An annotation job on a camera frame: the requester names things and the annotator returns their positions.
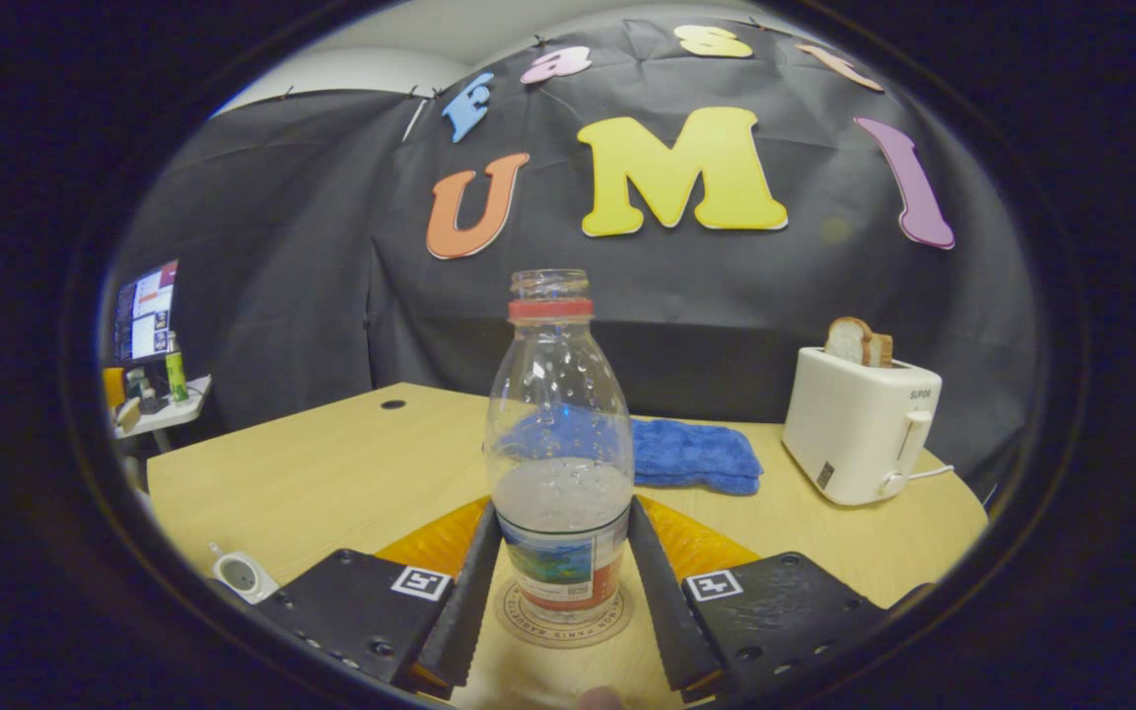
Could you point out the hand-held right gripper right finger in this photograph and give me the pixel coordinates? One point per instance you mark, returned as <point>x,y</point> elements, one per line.
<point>785,616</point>

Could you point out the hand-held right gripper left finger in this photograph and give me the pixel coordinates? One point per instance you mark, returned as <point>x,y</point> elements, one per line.
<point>361,606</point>

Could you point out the round brown coaster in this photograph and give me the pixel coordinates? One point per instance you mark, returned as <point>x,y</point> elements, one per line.
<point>519,626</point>

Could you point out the clear plastic water bottle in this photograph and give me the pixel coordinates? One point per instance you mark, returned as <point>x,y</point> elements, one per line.
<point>558,394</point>

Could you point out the green drink bottle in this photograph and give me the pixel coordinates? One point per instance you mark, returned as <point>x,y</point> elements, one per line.
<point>177,375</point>

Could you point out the blue towel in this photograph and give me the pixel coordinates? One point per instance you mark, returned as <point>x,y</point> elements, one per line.
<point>696,456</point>

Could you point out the white toaster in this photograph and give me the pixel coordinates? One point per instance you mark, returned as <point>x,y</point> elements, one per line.
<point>854,424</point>

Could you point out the white side table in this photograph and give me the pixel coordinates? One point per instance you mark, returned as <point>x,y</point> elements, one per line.
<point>178,409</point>

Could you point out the bread slice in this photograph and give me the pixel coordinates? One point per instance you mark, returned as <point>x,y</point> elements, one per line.
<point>882,351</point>
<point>846,342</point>

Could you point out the black backdrop cloth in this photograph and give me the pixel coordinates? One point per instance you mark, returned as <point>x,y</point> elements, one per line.
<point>726,296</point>

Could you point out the computer monitor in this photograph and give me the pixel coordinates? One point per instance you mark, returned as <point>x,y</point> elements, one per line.
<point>146,314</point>

